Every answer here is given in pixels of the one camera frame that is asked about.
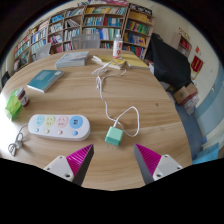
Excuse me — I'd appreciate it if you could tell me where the small wall shelf unit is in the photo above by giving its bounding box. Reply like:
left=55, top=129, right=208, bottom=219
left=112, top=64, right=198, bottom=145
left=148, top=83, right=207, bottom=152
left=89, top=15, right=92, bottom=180
left=170, top=32, right=193, bottom=58

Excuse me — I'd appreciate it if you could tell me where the wooden bookshelf unit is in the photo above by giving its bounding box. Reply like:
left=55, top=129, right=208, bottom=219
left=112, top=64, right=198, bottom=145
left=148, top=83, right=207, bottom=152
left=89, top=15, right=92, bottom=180
left=12, top=0, right=156, bottom=73

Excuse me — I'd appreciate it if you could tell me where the dark blue chair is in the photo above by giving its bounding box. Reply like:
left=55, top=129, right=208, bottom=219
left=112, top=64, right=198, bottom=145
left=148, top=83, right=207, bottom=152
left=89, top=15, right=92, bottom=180
left=0, top=70, right=11, bottom=88

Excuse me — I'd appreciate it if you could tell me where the white charger cable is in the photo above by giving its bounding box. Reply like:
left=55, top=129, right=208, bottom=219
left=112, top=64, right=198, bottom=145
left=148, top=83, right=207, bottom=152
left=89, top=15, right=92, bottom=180
left=91, top=59, right=141, bottom=138

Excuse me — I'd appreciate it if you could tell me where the yellow book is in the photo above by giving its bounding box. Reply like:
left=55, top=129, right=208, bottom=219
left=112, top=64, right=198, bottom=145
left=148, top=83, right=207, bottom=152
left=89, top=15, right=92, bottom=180
left=96, top=53, right=150, bottom=70

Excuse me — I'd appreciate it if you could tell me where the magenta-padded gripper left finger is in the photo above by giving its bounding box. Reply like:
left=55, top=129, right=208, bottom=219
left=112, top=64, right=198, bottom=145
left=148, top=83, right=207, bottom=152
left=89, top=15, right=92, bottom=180
left=43, top=143, right=95, bottom=187

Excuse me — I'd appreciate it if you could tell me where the grey mesh chair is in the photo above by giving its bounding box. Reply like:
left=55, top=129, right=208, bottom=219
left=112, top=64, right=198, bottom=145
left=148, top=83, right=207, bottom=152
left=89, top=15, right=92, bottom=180
left=70, top=32, right=102, bottom=51
left=34, top=42, right=53, bottom=61

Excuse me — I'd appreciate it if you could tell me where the black cloth cover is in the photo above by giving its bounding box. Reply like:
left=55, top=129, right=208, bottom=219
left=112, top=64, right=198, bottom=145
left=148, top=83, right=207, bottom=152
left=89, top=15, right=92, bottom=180
left=143, top=32, right=194, bottom=91

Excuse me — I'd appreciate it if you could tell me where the mint green charger block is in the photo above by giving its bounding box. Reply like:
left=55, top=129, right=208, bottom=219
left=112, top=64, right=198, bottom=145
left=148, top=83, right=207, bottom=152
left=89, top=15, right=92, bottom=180
left=104, top=125, right=125, bottom=147

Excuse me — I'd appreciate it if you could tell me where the white oblong box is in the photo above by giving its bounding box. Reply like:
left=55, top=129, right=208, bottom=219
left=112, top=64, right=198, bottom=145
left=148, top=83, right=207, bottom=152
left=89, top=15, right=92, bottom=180
left=90, top=54, right=127, bottom=71

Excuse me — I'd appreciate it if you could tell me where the white power strip cord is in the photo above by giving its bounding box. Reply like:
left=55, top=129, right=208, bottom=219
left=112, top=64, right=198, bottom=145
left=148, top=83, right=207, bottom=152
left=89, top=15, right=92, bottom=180
left=7, top=123, right=29, bottom=158

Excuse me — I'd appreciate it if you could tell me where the white pastel-socket power strip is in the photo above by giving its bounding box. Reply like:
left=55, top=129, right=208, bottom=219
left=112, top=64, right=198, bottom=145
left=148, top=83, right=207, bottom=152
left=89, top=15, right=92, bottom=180
left=27, top=113, right=92, bottom=142

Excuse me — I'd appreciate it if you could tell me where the red wall hanging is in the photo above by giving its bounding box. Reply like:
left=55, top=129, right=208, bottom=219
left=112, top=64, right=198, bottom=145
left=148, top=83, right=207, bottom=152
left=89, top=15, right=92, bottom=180
left=189, top=54, right=205, bottom=74

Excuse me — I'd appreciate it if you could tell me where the grey book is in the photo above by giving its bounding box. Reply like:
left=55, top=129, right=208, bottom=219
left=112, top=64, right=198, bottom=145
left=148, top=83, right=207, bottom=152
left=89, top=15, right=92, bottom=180
left=54, top=50, right=90, bottom=70

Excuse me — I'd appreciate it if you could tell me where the clear bottle with red label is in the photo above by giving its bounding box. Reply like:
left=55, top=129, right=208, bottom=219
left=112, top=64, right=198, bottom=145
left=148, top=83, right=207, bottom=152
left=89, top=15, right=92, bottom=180
left=112, top=33, right=124, bottom=60

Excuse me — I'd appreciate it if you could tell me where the brown cardboard box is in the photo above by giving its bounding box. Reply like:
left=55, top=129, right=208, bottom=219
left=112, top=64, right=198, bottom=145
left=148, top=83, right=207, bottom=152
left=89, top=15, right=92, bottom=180
left=173, top=82, right=199, bottom=106

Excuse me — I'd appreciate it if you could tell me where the teal book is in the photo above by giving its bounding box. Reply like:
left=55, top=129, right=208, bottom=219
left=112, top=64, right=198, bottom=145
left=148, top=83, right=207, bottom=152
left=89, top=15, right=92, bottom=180
left=26, top=69, right=65, bottom=94

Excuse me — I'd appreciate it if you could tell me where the green plastic bag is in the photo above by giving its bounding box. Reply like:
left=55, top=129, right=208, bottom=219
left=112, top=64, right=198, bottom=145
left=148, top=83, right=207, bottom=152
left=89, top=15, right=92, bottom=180
left=4, top=88, right=23, bottom=121

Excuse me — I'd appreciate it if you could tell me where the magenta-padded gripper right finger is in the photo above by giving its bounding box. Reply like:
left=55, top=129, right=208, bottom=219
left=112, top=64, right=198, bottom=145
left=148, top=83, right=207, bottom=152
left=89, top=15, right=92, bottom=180
left=133, top=143, right=184, bottom=186

